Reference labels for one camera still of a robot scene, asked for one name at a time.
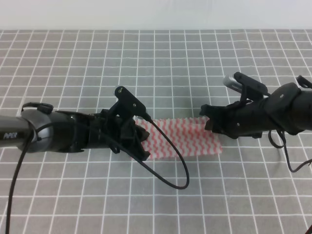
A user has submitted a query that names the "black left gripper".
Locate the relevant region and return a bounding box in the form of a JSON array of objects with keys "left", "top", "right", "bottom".
[{"left": 84, "top": 109, "right": 150, "bottom": 161}]

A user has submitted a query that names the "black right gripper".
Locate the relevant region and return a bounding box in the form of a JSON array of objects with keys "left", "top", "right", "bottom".
[{"left": 199, "top": 102, "right": 266, "bottom": 139}]

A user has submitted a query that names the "pink white striped towel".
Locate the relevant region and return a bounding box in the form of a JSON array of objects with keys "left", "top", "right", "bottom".
[{"left": 136, "top": 117, "right": 222, "bottom": 160}]

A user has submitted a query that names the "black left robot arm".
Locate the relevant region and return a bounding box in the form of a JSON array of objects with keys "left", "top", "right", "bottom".
[{"left": 0, "top": 102, "right": 150, "bottom": 161}]

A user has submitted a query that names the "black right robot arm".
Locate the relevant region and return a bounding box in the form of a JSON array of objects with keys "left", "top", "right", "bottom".
[{"left": 200, "top": 72, "right": 312, "bottom": 139}]

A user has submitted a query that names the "grey checked tablecloth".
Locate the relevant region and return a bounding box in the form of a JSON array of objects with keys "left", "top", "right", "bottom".
[{"left": 0, "top": 29, "right": 312, "bottom": 234}]

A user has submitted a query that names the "black left camera cable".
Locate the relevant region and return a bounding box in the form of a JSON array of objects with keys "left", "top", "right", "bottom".
[{"left": 5, "top": 114, "right": 191, "bottom": 234}]

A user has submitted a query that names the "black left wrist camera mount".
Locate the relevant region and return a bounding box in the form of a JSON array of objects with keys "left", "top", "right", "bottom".
[{"left": 115, "top": 86, "right": 148, "bottom": 119}]

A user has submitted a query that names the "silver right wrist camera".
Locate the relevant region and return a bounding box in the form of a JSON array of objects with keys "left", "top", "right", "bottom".
[{"left": 223, "top": 76, "right": 242, "bottom": 94}]

